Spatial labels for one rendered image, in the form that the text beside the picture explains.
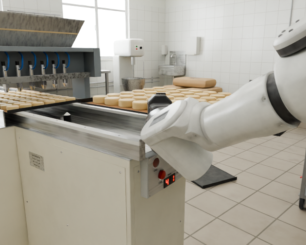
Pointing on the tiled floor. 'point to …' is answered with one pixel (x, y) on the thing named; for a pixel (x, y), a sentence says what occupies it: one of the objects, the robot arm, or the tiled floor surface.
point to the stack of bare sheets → (213, 178)
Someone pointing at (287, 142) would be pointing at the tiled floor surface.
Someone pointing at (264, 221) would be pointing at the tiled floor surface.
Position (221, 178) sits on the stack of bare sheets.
